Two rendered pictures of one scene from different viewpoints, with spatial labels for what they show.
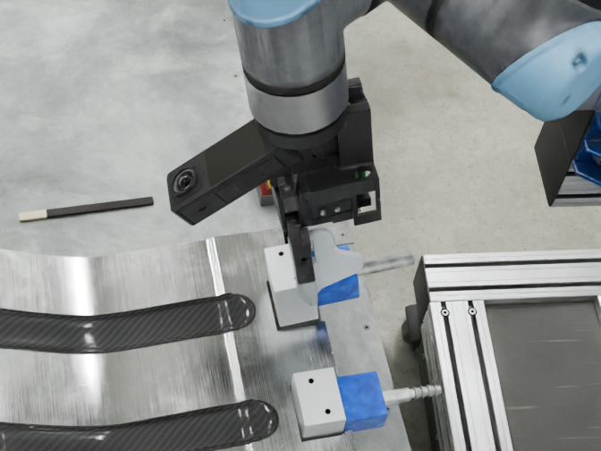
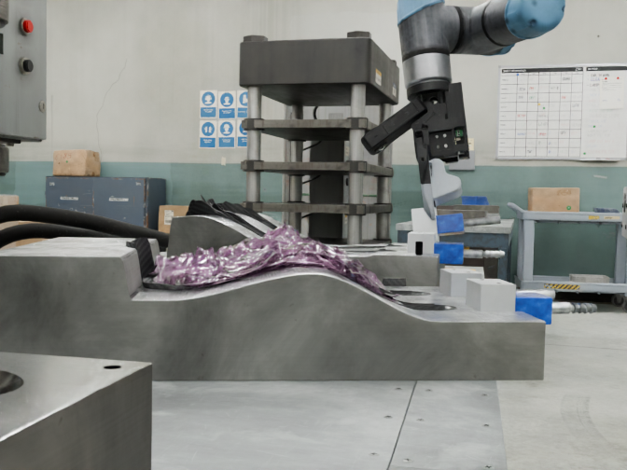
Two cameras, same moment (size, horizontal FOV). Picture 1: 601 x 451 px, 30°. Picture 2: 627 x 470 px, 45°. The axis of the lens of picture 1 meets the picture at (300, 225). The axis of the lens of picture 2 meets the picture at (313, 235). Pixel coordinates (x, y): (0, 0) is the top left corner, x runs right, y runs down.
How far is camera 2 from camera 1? 110 cm
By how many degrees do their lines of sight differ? 59
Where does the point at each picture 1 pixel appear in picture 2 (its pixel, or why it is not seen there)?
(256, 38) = (404, 28)
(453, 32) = (490, 13)
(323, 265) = (437, 180)
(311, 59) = (427, 34)
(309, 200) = (428, 127)
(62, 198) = not seen: hidden behind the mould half
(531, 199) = not seen: outside the picture
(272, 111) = (411, 67)
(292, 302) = (422, 221)
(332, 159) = (443, 117)
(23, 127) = not seen: hidden behind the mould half
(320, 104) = (432, 61)
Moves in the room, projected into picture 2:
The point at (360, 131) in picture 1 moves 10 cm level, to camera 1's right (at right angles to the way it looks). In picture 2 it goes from (457, 96) to (522, 93)
